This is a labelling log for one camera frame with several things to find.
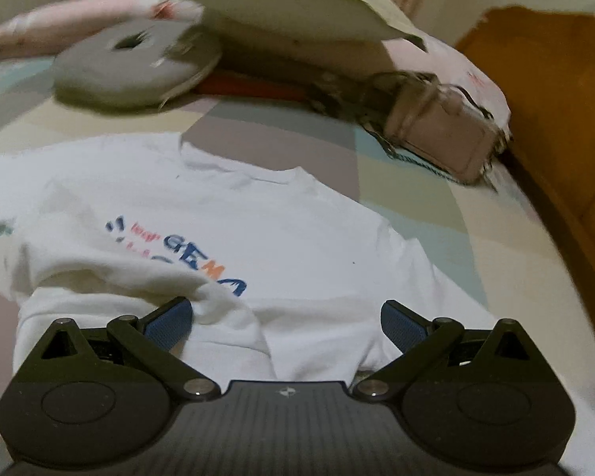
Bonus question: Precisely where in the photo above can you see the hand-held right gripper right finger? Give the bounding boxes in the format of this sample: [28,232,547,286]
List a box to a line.
[352,299,535,402]

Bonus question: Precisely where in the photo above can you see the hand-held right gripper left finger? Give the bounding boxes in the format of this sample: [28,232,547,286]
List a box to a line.
[38,296,222,402]

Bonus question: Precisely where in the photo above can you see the white printed sweatshirt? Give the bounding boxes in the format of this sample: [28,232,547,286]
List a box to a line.
[0,132,507,382]

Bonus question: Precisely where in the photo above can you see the pink handbag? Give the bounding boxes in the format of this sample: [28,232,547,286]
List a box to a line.
[367,72,509,186]

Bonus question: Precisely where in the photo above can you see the dark patterned cloth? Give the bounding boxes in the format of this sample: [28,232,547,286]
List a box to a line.
[307,72,378,120]

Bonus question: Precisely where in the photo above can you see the orange red cloth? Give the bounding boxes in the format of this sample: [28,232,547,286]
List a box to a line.
[193,70,311,102]

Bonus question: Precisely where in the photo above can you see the grey donut pillow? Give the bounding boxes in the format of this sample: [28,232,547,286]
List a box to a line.
[51,19,223,110]

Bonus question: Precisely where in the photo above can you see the wooden bed headboard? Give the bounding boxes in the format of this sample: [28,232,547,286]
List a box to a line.
[456,5,595,338]

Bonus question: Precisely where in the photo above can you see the beige pillow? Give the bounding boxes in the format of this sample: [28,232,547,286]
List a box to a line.
[213,35,397,87]

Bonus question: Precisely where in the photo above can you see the pink floral quilt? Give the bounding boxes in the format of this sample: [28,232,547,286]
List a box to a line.
[0,0,514,134]

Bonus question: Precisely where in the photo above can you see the pale green pillow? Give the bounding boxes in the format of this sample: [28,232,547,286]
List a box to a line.
[151,0,430,50]

